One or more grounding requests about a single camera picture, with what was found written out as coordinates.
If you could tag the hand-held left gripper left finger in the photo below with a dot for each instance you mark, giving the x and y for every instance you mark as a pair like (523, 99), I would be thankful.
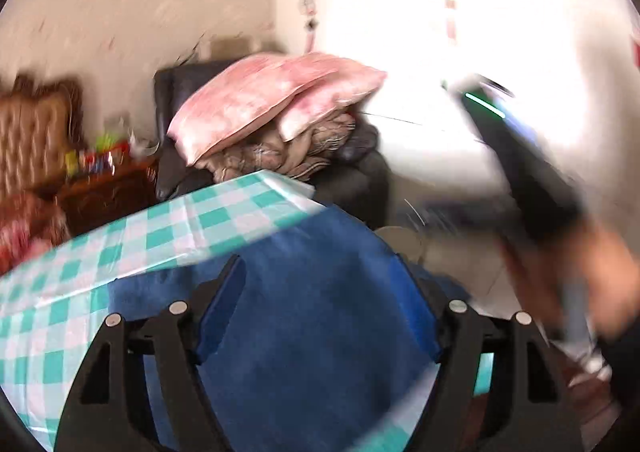
(220, 312)

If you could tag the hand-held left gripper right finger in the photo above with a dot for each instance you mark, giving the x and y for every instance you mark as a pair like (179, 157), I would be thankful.
(420, 312)

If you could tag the blue denim pants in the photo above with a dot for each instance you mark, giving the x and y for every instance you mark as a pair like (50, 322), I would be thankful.
(320, 332)

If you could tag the person's right hand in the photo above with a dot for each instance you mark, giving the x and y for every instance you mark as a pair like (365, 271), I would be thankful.
(600, 277)

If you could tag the beige round object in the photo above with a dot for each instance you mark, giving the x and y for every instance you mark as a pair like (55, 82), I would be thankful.
(400, 244)

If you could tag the teal checkered tablecloth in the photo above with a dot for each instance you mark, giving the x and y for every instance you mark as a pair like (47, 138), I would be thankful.
(150, 242)

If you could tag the dark leather armchair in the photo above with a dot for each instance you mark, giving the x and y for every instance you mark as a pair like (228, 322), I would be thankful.
(350, 187)

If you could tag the dark wooden nightstand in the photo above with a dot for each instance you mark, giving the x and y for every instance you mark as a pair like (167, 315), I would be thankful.
(110, 197)

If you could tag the beige plaid quilt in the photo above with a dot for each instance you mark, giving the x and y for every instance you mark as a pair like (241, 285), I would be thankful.
(280, 151)

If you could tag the colourful items on table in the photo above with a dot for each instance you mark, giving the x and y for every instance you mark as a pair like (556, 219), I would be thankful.
(102, 160)

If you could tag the green plastic bag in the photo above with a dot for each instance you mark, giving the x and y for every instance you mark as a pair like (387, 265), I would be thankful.
(107, 140)

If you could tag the yellow box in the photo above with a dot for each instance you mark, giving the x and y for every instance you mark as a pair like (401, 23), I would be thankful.
(72, 162)

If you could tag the red floral blanket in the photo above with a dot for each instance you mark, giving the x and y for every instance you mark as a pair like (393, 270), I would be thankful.
(25, 227)

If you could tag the small pink satin pillow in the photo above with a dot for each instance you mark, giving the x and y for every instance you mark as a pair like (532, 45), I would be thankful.
(320, 111)

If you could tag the large pink satin pillow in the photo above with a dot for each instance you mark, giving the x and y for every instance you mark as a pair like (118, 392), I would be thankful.
(240, 96)

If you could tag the dark clothing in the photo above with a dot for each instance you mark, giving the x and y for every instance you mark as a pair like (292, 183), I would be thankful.
(625, 382)

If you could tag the brown tufted chair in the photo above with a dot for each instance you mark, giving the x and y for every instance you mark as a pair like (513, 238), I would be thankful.
(30, 141)

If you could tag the red hanging knot ornament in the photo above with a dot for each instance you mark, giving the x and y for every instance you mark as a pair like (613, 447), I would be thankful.
(310, 21)

